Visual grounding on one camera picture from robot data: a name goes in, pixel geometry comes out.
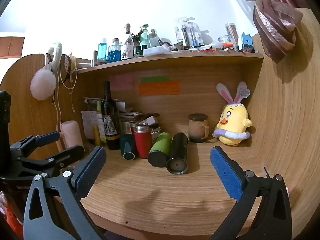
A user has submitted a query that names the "wooden desk shelf unit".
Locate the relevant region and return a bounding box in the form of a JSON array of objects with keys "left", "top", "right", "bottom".
[{"left": 0, "top": 7, "right": 320, "bottom": 240}]

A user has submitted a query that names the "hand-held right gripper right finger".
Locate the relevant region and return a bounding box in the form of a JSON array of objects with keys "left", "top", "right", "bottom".
[{"left": 209, "top": 145, "right": 293, "bottom": 240}]

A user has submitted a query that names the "white plastic tray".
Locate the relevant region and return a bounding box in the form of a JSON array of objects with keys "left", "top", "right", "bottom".
[{"left": 143, "top": 46, "right": 169, "bottom": 57}]

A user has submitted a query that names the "red thermos bottle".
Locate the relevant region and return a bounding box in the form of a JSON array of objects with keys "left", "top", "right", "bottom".
[{"left": 133, "top": 122, "right": 153, "bottom": 159}]

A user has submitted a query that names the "dark teal faceted cup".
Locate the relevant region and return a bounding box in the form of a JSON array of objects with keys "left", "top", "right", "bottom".
[{"left": 119, "top": 133, "right": 138, "bottom": 161}]

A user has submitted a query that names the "yellow chick plush toy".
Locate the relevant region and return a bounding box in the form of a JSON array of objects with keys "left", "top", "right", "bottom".
[{"left": 212, "top": 81, "right": 253, "bottom": 147}]

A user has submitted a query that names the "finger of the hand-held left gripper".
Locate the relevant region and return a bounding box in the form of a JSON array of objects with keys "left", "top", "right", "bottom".
[
  {"left": 9, "top": 131, "right": 61, "bottom": 157},
  {"left": 16, "top": 144, "right": 86, "bottom": 178}
]

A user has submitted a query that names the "blue glass jar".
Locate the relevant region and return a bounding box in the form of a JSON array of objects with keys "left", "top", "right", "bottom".
[{"left": 108, "top": 38, "right": 122, "bottom": 63}]

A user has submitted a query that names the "pink curtain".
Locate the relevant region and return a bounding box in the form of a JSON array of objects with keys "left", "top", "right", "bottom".
[{"left": 209, "top": 0, "right": 320, "bottom": 64}]

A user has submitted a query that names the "white printed mug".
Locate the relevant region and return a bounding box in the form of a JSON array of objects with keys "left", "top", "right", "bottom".
[{"left": 121, "top": 44, "right": 133, "bottom": 60}]

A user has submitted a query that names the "green insulated cup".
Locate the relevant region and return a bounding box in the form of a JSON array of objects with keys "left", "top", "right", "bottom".
[{"left": 147, "top": 132, "right": 173, "bottom": 168}]

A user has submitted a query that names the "clear bottle with cork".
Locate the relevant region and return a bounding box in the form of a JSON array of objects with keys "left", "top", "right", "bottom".
[{"left": 124, "top": 23, "right": 133, "bottom": 46}]

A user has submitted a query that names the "pink cylindrical bottle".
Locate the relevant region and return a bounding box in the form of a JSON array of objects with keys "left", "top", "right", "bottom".
[{"left": 57, "top": 120, "right": 83, "bottom": 153}]

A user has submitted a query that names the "yellow tube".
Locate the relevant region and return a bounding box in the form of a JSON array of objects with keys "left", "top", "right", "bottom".
[{"left": 93, "top": 125, "right": 101, "bottom": 146}]

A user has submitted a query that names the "brown ceramic mug with lid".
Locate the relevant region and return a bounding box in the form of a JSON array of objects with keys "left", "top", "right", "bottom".
[{"left": 188, "top": 113, "right": 210, "bottom": 143}]

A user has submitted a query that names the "dark wine bottle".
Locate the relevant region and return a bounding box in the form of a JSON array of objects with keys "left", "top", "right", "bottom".
[{"left": 101, "top": 81, "right": 121, "bottom": 151}]

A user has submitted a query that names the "blue plastic box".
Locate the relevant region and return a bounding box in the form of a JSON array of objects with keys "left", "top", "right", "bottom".
[{"left": 241, "top": 32, "right": 253, "bottom": 52}]

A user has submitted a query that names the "teal liquid bottle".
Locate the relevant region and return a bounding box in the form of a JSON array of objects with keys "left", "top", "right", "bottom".
[{"left": 98, "top": 38, "right": 108, "bottom": 61}]

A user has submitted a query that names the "orange sticky note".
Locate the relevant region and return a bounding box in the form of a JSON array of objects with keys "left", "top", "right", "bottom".
[{"left": 138, "top": 80, "right": 181, "bottom": 96}]

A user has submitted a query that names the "stack of papers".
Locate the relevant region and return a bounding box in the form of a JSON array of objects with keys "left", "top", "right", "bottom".
[{"left": 82, "top": 97, "right": 161, "bottom": 130}]

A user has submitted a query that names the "wooden cabinet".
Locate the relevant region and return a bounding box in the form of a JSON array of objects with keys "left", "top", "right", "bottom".
[{"left": 0, "top": 37, "right": 26, "bottom": 59}]

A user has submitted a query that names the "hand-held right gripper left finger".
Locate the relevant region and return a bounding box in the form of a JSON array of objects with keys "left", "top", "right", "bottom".
[{"left": 23, "top": 145, "right": 107, "bottom": 240}]

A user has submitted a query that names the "white fluffy headband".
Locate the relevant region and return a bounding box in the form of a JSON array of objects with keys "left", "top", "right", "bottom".
[{"left": 44, "top": 42, "right": 63, "bottom": 71}]

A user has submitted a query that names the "red cloth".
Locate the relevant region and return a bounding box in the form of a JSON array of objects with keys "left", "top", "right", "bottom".
[{"left": 0, "top": 184, "right": 24, "bottom": 240}]

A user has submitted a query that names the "black insulated cup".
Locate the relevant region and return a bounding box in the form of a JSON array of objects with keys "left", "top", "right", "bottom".
[{"left": 166, "top": 132, "right": 189, "bottom": 175}]

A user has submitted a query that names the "short glass jar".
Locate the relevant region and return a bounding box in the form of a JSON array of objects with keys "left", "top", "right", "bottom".
[{"left": 217, "top": 35, "right": 232, "bottom": 46}]

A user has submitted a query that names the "green sticky note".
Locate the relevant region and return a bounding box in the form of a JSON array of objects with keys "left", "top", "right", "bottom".
[{"left": 140, "top": 76, "right": 170, "bottom": 83}]

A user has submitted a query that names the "pink sticky note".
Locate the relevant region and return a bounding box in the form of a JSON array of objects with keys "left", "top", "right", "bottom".
[{"left": 108, "top": 74, "right": 134, "bottom": 91}]

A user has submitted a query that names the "white earphone cable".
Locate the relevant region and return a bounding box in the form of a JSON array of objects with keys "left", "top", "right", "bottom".
[{"left": 51, "top": 52, "right": 78, "bottom": 133}]

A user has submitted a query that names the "green pump bottle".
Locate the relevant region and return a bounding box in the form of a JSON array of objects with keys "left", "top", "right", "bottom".
[{"left": 139, "top": 24, "right": 150, "bottom": 51}]

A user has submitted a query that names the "toothbrush blister pack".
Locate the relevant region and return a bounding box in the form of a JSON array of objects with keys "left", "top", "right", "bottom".
[{"left": 174, "top": 17, "right": 203, "bottom": 48}]

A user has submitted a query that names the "white note card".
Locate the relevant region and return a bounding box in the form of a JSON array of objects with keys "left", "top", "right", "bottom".
[{"left": 81, "top": 110, "right": 101, "bottom": 141}]

